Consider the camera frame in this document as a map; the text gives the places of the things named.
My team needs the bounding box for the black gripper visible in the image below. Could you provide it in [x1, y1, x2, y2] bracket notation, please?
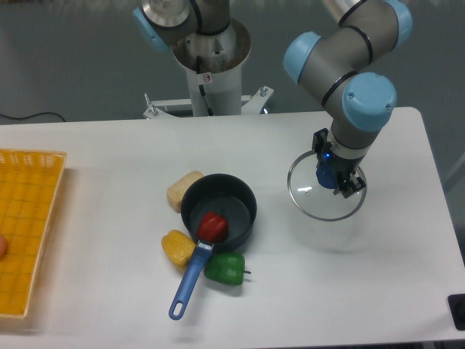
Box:
[312, 128, 365, 198]

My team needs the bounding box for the glass pot lid blue knob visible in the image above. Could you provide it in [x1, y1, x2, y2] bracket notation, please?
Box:
[287, 151, 367, 222]

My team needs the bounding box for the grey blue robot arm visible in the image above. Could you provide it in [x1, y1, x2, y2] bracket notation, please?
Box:
[133, 1, 413, 197]

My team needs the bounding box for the red bell pepper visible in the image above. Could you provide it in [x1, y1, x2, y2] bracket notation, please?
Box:
[196, 211, 229, 243]

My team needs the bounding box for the green bell pepper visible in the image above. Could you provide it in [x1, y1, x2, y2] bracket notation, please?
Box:
[203, 252, 251, 286]

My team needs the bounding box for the black device at table edge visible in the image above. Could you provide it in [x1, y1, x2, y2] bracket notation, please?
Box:
[448, 294, 465, 331]

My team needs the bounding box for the beige bread loaf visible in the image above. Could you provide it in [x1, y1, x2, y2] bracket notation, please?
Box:
[166, 171, 204, 213]

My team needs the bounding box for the yellow bell pepper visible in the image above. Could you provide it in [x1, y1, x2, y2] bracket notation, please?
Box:
[161, 230, 196, 268]

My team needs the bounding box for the yellow woven basket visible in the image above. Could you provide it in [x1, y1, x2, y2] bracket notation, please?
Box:
[1, 148, 67, 318]

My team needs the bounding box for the orange object in basket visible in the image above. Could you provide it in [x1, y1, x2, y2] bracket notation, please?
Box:
[0, 234, 8, 259]

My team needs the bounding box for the dark pot blue handle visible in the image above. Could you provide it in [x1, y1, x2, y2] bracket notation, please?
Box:
[169, 174, 257, 320]

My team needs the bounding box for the black cable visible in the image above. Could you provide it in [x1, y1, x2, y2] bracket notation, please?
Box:
[0, 112, 67, 122]

